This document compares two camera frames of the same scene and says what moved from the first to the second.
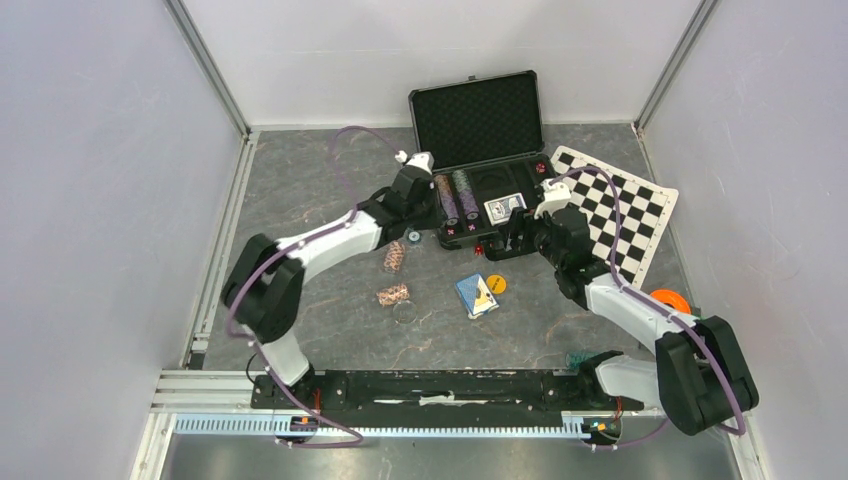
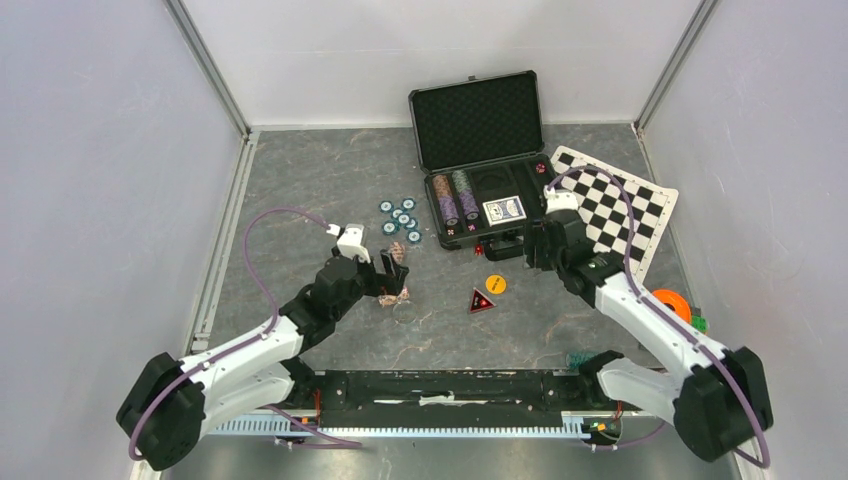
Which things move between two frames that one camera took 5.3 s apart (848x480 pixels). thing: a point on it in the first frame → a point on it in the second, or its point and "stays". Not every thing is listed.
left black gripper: (435, 217) → (380, 283)
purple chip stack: (469, 204) stays
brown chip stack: (443, 184) stays
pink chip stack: (391, 295) stays
